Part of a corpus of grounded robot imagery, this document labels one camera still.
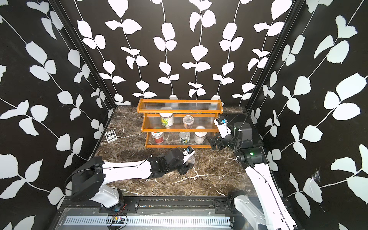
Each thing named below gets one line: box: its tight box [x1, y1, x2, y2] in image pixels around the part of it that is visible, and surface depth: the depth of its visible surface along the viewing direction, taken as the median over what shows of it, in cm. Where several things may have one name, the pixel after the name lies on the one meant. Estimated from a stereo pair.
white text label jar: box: [194, 131, 208, 145], surface depth 92 cm
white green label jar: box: [159, 112, 175, 128], surface depth 86 cm
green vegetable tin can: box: [179, 131, 191, 144], surface depth 95 cm
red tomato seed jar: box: [150, 131, 164, 144], surface depth 94 cm
